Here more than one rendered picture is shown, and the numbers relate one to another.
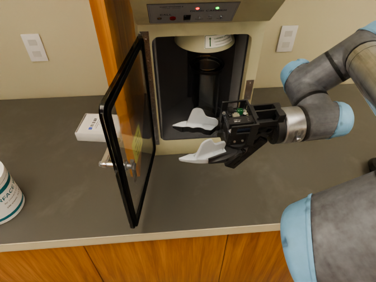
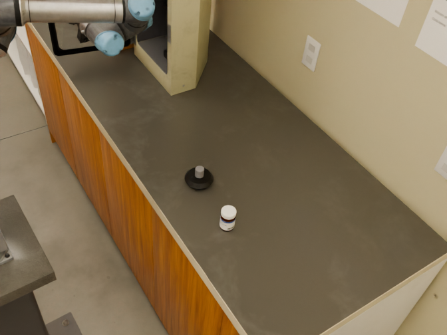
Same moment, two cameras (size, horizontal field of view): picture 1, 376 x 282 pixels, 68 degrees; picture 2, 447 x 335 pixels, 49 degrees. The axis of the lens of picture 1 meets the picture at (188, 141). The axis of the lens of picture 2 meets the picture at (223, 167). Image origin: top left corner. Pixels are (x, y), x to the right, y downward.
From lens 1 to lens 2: 164 cm
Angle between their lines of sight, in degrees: 40
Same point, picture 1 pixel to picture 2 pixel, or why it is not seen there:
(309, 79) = not seen: hidden behind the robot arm
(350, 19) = (367, 73)
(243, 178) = (137, 102)
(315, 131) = (88, 33)
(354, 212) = not seen: outside the picture
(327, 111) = (100, 27)
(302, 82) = not seen: hidden behind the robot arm
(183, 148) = (146, 61)
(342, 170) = (183, 157)
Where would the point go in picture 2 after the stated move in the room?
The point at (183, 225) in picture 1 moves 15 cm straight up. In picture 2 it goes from (77, 82) to (72, 48)
